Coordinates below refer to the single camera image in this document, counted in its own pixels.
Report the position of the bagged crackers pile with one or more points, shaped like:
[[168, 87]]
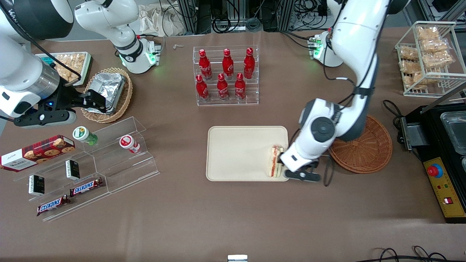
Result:
[[71, 63]]

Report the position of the pale green snack tray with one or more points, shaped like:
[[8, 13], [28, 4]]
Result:
[[87, 62]]

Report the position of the grey metal bracket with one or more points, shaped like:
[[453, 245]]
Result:
[[417, 134]]

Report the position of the yellow control panel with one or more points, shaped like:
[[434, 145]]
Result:
[[446, 189]]

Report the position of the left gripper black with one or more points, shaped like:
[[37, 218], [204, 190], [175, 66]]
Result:
[[279, 159]]

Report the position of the light tan wicker basket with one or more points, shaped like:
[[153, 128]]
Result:
[[123, 102]]

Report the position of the grey metal bar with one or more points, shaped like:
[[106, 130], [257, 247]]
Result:
[[444, 99]]

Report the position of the green capped drink bottle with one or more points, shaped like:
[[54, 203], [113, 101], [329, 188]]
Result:
[[83, 134]]

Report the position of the cream plastic tray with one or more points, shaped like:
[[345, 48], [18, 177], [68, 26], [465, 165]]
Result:
[[236, 153]]

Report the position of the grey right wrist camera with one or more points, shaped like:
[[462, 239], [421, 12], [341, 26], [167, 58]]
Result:
[[43, 118]]

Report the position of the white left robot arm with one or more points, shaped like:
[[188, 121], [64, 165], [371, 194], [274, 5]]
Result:
[[356, 36]]

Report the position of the steel pan in machine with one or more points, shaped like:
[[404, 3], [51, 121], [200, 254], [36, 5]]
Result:
[[455, 131]]

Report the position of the red cookie box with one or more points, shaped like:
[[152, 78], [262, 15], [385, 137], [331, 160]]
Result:
[[36, 153]]

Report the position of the aluminium foil container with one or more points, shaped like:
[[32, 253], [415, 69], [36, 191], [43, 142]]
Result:
[[107, 87]]

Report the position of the clear acrylic step shelf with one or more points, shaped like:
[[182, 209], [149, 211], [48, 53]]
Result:
[[123, 171]]

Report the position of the red emergency stop button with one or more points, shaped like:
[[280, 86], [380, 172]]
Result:
[[435, 170]]

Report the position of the small black white box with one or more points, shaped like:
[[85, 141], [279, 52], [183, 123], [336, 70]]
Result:
[[36, 185], [72, 169]]

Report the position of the red cola bottle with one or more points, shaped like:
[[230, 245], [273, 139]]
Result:
[[222, 89], [249, 64], [240, 88], [228, 65], [205, 67], [201, 90]]

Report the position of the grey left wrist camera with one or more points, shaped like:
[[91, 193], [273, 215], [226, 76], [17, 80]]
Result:
[[302, 176]]

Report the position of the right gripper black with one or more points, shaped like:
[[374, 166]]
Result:
[[67, 97]]

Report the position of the crumpled white cloth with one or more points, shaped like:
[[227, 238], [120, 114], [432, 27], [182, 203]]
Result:
[[160, 22]]

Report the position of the clear bag of fried snacks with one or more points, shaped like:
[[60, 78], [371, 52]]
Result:
[[434, 45], [409, 66], [427, 32], [438, 59], [408, 53], [415, 80]]

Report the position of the clear acrylic bottle rack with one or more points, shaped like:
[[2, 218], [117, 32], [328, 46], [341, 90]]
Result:
[[225, 102]]

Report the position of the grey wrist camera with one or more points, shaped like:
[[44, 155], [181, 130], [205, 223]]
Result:
[[302, 176], [43, 118]]

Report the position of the red white yoghurt bottle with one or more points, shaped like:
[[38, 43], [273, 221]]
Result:
[[128, 143]]

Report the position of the Snickers chocolate bar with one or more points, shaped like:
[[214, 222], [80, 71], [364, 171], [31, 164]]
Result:
[[86, 187], [53, 205]]

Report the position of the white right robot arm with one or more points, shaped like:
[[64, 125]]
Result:
[[22, 72]]

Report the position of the black countertop machine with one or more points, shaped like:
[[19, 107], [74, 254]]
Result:
[[426, 145]]

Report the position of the triangular sandwich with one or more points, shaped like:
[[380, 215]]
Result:
[[273, 163]]

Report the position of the round brown wicker basket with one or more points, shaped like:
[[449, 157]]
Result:
[[367, 153]]

